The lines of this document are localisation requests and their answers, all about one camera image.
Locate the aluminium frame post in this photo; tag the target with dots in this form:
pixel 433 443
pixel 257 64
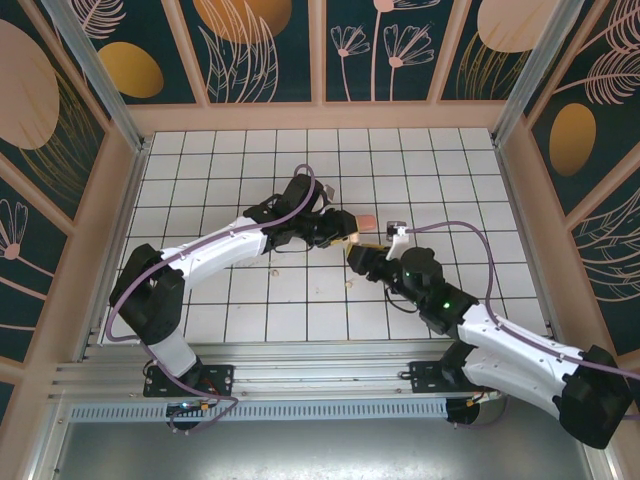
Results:
pixel 535 75
pixel 100 80

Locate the grey metal sheet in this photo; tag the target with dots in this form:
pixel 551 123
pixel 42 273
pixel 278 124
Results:
pixel 320 450

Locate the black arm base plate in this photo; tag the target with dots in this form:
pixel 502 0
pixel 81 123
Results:
pixel 425 376
pixel 222 380

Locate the aluminium table side rail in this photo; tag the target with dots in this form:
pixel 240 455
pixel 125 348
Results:
pixel 120 240

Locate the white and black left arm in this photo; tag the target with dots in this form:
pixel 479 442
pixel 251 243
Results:
pixel 215 252

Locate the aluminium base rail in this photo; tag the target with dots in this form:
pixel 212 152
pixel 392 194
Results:
pixel 320 372

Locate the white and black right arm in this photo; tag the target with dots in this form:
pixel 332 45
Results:
pixel 480 325

